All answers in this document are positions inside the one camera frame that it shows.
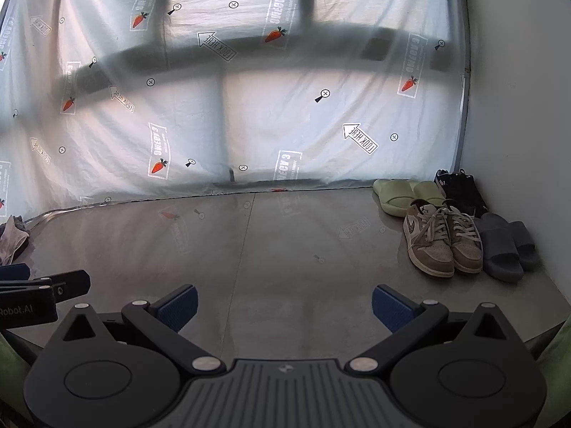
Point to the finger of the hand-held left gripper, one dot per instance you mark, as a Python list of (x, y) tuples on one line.
[(67, 284), (13, 272)]

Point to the person's green clothing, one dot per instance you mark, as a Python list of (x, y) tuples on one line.
[(557, 374), (11, 383)]

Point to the black suede sneaker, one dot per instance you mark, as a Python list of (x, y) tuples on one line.
[(473, 196), (450, 187)]

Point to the printed white backdrop sheet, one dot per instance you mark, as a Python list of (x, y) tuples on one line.
[(267, 120)]

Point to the light green slide sandal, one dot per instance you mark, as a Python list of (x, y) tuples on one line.
[(428, 191), (392, 196)]

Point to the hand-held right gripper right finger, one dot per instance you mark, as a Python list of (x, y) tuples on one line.
[(391, 306)]

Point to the tan suede sneaker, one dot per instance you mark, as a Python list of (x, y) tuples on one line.
[(466, 249), (428, 249)]

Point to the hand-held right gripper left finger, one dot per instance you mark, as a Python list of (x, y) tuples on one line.
[(178, 306)]

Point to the grey crumpled cloth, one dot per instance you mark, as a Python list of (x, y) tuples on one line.
[(15, 222)]

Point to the beige crumpled cloth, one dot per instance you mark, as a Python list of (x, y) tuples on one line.
[(11, 245)]

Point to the dark grey slide sandal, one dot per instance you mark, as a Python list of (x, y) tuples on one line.
[(526, 245), (497, 254)]

